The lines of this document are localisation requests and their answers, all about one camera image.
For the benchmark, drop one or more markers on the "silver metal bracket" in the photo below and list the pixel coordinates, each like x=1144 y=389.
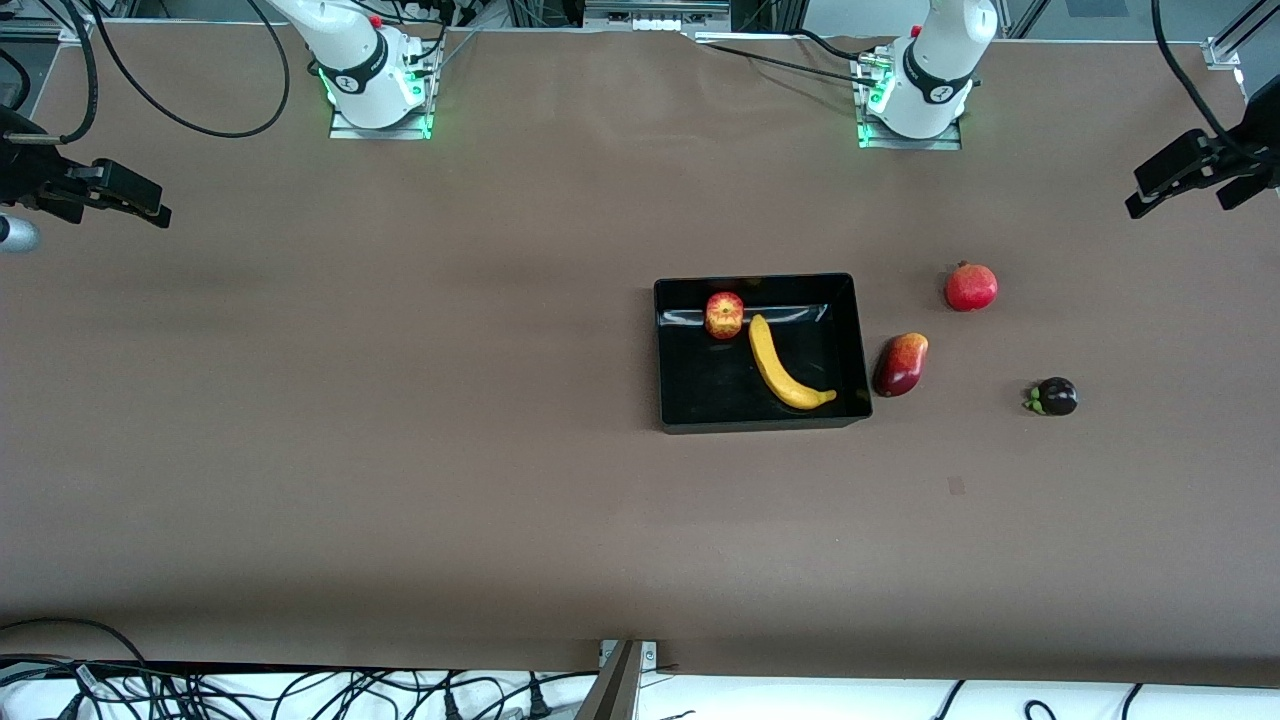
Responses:
x=648 y=655

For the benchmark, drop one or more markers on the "black rectangular plastic box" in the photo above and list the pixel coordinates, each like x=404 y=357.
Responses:
x=720 y=390

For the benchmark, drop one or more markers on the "white power strip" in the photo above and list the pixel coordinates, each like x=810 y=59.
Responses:
x=655 y=20

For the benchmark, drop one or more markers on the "aluminium frame profile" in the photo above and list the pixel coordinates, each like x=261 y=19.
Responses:
x=75 y=30
x=1222 y=52

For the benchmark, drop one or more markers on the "dark purple mangosteen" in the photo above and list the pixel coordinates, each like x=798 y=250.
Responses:
x=1057 y=397

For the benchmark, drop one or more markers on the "red mango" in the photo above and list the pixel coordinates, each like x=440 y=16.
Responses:
x=900 y=365

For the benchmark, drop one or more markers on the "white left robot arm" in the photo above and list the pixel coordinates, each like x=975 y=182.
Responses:
x=935 y=60

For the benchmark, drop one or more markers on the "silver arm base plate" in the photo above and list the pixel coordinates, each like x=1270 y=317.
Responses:
x=375 y=133
x=910 y=143

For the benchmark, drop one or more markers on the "red pomegranate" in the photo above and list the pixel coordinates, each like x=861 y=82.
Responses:
x=971 y=288

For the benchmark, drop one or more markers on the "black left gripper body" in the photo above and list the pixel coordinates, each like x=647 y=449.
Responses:
x=1252 y=163

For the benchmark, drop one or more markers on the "grey metal stand beam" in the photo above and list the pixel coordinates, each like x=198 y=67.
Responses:
x=612 y=690

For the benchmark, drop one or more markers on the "red yellow apple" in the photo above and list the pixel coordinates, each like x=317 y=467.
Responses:
x=723 y=315

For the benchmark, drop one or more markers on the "yellow banana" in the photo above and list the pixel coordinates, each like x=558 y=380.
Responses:
x=775 y=365

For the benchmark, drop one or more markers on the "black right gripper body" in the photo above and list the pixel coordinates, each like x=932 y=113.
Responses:
x=22 y=172

